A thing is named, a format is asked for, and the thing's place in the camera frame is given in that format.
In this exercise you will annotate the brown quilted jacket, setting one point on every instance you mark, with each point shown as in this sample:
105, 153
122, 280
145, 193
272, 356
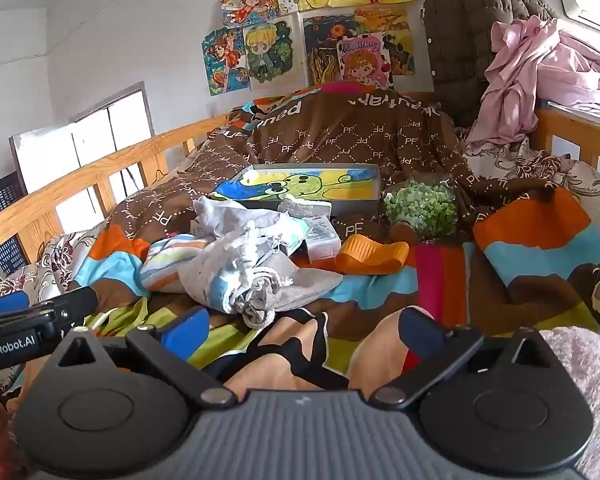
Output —
460, 35

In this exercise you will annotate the pink garment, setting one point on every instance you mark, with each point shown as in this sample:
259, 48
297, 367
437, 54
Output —
530, 75

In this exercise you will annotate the white panel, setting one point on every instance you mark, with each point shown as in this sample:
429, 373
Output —
45, 155

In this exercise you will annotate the bag of green beads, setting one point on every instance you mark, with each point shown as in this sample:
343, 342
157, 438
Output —
420, 205

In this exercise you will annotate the brown printed blanket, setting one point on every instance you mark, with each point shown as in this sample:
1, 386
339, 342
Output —
330, 130

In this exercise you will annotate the grey tray with cartoon picture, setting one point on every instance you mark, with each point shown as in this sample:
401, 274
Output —
305, 182

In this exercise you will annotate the pink fluffy towel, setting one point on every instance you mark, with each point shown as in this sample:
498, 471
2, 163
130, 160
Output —
595, 385

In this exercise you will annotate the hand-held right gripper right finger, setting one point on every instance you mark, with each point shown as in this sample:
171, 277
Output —
422, 335

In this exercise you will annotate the window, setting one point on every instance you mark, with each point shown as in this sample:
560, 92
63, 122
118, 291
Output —
120, 125

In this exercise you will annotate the group of wall drawings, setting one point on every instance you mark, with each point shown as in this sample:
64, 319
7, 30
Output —
270, 50

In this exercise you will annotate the dark plastic crate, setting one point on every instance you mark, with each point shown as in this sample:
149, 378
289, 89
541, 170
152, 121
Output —
7, 195
10, 255

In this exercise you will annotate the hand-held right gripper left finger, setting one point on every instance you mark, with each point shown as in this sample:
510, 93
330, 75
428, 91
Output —
185, 335

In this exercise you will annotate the striped towel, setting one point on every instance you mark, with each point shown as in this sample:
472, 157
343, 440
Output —
170, 260

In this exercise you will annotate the white folded towel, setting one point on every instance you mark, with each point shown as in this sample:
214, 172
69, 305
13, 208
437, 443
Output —
305, 206

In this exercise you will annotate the person's legs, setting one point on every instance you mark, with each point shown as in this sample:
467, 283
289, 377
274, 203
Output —
385, 355

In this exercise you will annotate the white thin cloth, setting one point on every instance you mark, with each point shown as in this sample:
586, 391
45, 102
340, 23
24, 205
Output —
230, 220

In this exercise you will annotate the white cardboard box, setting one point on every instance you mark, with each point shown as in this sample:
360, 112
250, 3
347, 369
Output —
322, 240

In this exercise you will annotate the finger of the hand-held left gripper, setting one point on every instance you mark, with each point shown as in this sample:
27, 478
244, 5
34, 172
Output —
5, 304
75, 305

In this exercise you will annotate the orange slipper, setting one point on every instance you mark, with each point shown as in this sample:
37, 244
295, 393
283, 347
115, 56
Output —
370, 255

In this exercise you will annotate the grey cloth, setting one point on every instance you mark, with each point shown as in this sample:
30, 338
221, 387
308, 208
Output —
280, 280

